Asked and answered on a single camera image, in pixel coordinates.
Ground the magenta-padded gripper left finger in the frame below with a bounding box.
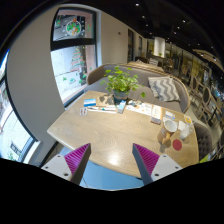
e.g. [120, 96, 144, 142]
[40, 143, 93, 186]

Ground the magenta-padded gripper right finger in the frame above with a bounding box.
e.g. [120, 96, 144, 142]
[131, 143, 184, 187]

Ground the brown ceramic mug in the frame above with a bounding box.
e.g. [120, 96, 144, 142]
[157, 117, 179, 146]

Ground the flat round red coaster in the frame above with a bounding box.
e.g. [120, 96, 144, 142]
[172, 138, 184, 152]

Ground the clear plastic cup with straw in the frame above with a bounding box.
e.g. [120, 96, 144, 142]
[178, 121, 194, 140]

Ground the blue white leaflet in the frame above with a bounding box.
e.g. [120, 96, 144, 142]
[163, 110, 177, 122]

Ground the blue white tissue pack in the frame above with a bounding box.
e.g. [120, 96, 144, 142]
[83, 98, 97, 108]

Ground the small blue carton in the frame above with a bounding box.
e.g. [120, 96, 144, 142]
[117, 99, 127, 115]

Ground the grey tufted armchair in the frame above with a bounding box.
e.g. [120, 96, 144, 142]
[193, 121, 214, 161]

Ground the grey white chevron pillow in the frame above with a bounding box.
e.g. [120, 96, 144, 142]
[147, 76, 181, 103]

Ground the green potted plant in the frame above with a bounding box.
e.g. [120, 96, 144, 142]
[99, 65, 147, 104]

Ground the grey curved sofa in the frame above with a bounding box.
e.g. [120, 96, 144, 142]
[84, 61, 192, 114]

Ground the group of dining chairs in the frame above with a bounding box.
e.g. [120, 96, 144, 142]
[186, 73, 224, 134]

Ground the dark-framed decorated window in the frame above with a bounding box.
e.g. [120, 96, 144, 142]
[49, 7, 98, 104]

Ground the group of ceiling lights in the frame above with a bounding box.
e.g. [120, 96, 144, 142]
[133, 2, 201, 44]

